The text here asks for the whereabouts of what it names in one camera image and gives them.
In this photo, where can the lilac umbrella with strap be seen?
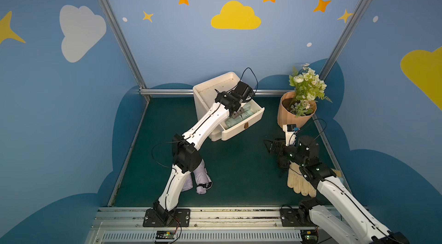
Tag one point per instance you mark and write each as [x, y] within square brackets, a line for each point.
[188, 185]

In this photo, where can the white green artificial flowers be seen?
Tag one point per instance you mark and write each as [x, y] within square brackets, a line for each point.
[308, 87]

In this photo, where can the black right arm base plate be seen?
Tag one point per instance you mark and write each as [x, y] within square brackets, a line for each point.
[294, 217]

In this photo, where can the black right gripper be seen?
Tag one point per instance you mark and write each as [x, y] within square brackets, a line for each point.
[276, 147]

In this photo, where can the aluminium corner post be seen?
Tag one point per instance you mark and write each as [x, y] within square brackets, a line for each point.
[344, 38]
[124, 46]

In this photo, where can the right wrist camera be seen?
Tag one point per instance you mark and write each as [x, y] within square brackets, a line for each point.
[290, 131]

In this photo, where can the mint green umbrella with loop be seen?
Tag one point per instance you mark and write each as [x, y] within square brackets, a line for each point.
[245, 111]

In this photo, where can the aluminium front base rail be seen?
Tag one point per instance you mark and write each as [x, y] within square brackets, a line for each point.
[205, 225]

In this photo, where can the beige work glove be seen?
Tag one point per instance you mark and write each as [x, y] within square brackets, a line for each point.
[309, 180]

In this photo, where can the terracotta flower pot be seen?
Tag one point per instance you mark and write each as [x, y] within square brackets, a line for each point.
[285, 115]

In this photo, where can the aluminium left corner post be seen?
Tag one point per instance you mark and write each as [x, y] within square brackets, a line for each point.
[124, 46]

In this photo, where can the aluminium back frame rail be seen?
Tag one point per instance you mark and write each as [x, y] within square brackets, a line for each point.
[189, 92]

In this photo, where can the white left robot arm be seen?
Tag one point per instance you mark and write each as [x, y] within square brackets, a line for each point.
[185, 151]

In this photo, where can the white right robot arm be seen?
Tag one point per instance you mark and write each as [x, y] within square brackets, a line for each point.
[330, 205]

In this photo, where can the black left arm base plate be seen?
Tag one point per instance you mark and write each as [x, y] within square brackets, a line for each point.
[177, 217]

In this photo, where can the aluminium right corner post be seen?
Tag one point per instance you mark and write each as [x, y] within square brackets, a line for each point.
[344, 38]

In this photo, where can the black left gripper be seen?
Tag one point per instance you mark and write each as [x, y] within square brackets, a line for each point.
[233, 107]

